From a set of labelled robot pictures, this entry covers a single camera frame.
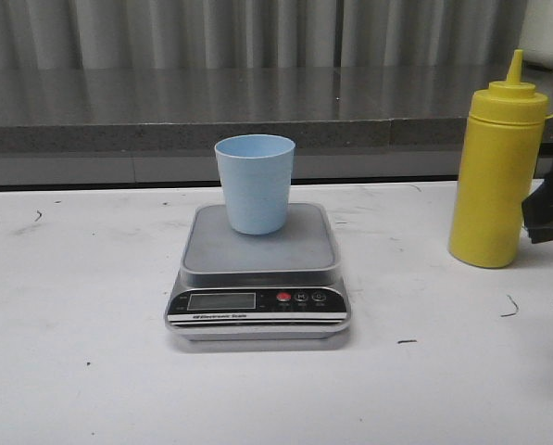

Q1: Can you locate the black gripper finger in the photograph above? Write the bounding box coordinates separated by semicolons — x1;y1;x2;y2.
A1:
522;164;553;244

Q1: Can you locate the yellow squeeze bottle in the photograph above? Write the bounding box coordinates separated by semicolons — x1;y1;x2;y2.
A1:
448;49;553;269

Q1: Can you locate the light blue plastic cup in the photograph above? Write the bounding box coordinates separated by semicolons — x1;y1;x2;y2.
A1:
215;134;295;235

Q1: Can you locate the silver digital kitchen scale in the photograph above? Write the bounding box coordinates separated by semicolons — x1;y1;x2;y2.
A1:
164;203;351;351

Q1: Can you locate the white appliance in background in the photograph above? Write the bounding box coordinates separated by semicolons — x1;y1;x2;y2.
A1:
519;0;553;70

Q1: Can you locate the grey stone counter ledge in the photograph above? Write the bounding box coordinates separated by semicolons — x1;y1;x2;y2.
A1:
0;64;553;187

